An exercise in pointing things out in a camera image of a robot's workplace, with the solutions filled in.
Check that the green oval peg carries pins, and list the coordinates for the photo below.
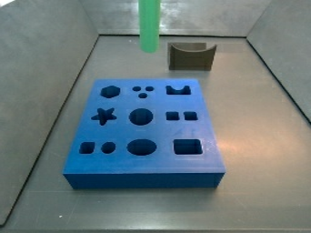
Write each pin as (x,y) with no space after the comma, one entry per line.
(150,18)

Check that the blue shape sorter block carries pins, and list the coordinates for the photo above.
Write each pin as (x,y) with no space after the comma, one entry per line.
(144,137)

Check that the dark grey curved holder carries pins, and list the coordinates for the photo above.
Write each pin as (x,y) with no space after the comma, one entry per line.
(191,56)

